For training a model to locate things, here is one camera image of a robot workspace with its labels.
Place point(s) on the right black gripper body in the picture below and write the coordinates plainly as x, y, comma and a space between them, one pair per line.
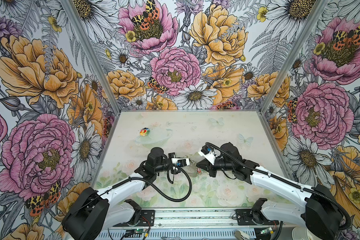
209, 165

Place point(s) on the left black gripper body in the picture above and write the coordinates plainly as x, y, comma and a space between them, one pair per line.
170, 165

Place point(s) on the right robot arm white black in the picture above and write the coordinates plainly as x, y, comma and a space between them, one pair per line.
312, 207

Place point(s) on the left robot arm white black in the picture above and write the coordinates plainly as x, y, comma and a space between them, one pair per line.
96, 210

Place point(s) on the colourful small toy ball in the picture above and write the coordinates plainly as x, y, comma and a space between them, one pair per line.
144, 132

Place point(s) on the white tape roll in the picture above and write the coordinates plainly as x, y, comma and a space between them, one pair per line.
240, 235

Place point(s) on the white paper cup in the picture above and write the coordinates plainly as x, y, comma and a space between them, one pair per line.
301, 233

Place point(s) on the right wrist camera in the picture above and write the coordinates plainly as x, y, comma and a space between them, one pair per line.
208, 153

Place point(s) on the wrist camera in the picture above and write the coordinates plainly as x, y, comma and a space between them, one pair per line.
180, 162
208, 153

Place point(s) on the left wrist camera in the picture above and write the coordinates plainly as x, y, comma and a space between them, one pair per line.
180, 162

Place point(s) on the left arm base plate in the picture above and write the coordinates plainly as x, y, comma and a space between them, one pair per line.
146, 218

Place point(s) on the aluminium front rail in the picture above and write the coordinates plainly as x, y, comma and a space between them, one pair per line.
194, 218

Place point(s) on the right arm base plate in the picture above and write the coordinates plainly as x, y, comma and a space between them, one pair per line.
247, 217

